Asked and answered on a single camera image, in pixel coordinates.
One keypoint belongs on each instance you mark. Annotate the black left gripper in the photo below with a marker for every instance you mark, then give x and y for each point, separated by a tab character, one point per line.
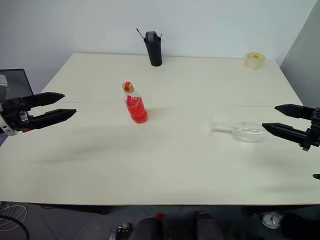
15	115

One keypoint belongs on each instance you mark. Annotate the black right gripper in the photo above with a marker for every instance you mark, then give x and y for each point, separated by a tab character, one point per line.
315	132

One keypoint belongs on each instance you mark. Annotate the clear wine glass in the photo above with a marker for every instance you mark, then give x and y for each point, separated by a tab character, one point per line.
247	132

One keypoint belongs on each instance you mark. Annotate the bottle with red liquid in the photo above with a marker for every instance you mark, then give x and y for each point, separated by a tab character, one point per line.
137	111

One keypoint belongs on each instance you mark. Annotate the dark laptop screen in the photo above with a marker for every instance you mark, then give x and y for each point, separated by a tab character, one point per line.
20	82

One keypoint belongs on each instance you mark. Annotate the translucent tape roll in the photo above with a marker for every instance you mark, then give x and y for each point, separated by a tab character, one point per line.
254	61

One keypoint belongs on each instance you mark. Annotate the white shoe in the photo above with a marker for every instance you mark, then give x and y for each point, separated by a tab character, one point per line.
272	220

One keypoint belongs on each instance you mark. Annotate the thin black pen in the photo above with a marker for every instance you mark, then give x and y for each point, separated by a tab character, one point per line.
140	34

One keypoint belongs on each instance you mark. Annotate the black cylindrical device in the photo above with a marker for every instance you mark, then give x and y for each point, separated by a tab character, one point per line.
155	52

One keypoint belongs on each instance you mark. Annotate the black rounded tool in cup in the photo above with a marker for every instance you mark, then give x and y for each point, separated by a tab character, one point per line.
151	36

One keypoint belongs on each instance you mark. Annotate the short black pen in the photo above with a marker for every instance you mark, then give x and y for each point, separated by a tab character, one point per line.
160	35

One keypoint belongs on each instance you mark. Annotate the dark rounded shape red top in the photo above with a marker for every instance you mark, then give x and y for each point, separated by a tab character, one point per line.
147	228

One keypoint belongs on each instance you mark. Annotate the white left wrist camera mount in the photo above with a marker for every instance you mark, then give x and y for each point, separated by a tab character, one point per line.
7	131

